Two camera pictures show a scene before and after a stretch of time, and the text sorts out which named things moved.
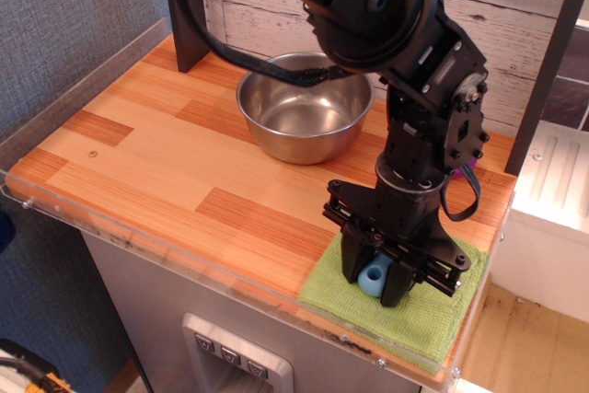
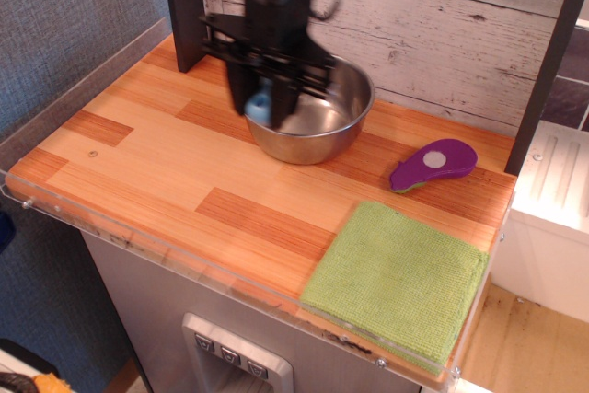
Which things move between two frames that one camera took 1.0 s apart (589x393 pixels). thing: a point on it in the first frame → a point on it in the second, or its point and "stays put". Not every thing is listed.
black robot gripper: [404, 225] → [272, 38]
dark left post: [186, 0] stays put
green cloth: [421, 329] stays put
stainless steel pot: [305, 125] stays put
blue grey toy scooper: [372, 278] → [258, 106]
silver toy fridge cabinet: [190, 336] stays put
